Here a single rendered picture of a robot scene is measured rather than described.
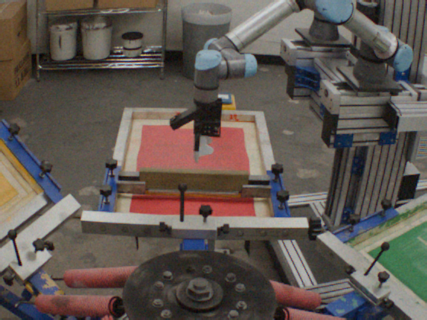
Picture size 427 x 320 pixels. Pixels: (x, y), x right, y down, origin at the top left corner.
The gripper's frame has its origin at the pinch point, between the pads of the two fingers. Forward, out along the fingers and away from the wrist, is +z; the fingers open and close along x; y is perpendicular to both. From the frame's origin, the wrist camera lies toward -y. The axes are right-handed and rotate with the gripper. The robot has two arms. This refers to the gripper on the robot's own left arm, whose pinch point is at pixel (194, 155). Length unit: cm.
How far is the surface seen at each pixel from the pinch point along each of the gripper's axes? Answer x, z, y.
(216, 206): -4.6, 16.4, 7.7
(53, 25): 330, 59, -126
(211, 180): -0.9, 8.8, 5.8
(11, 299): -53, 21, -55
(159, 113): 56, 13, -13
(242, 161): 24.2, 16.1, 18.4
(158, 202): -2.8, 16.7, -11.0
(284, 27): 367, 66, 93
